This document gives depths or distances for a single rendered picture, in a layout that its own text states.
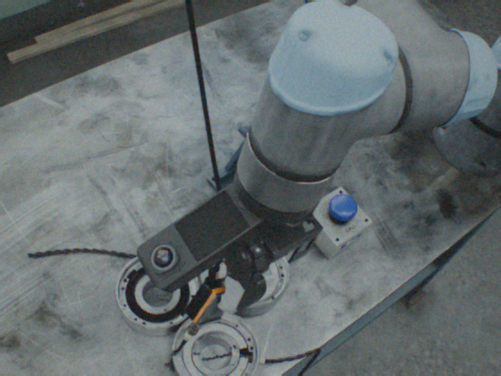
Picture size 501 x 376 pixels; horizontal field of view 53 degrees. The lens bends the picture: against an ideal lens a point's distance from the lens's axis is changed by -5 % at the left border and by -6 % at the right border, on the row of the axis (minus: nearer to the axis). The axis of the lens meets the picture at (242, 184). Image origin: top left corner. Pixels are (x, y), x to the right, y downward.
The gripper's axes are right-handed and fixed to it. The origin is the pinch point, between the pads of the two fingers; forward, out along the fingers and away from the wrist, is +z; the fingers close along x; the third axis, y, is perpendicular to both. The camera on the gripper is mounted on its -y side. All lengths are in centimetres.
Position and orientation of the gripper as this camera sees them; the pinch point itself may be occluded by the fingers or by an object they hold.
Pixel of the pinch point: (213, 294)
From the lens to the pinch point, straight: 59.6
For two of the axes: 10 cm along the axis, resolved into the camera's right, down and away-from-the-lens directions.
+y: 8.0, -3.4, 5.0
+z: -2.3, 6.0, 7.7
